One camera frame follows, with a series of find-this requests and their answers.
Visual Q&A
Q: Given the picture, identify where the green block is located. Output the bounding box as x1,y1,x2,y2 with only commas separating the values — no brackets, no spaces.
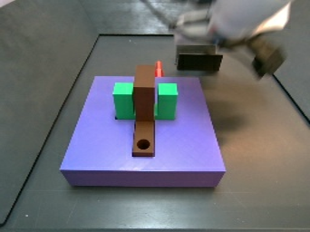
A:
156,83,178,121
112,82,135,120

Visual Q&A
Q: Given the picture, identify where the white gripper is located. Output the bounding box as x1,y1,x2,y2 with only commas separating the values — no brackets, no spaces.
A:
168,8,221,44

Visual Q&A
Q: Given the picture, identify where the green right block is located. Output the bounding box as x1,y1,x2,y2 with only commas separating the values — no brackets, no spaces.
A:
156,83,178,121

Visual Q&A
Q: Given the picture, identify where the green left block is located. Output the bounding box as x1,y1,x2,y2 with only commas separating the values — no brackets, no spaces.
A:
112,82,135,120

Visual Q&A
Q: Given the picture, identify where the black fixture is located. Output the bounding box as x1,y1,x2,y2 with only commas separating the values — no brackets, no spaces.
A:
175,45,223,72

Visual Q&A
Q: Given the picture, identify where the brown L-shaped bracket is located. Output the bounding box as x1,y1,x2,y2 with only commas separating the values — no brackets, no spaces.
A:
132,65,155,157

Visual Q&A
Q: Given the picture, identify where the purple base block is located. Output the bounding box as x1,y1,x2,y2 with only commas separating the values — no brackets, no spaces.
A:
60,76,226,187

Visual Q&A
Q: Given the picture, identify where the red peg object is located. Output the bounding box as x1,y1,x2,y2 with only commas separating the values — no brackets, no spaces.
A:
155,61,163,77

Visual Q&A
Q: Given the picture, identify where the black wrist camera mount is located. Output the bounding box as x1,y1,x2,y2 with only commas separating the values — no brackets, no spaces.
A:
247,35,286,78

